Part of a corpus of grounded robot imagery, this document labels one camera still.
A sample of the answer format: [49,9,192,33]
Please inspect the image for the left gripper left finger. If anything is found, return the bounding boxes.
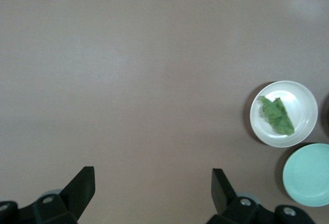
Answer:
[0,166,96,224]

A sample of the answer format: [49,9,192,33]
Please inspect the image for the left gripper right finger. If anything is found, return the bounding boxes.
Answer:
[207,168,315,224]

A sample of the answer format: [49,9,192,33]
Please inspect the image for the green lettuce leaf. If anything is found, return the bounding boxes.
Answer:
[258,95,295,135]

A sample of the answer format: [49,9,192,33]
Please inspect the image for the green round plate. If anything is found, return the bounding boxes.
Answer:
[282,143,329,208]

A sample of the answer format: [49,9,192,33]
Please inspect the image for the beige round plate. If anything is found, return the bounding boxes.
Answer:
[249,80,319,148]

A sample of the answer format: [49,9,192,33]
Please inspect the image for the brown table cover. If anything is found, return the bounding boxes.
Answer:
[0,0,329,224]

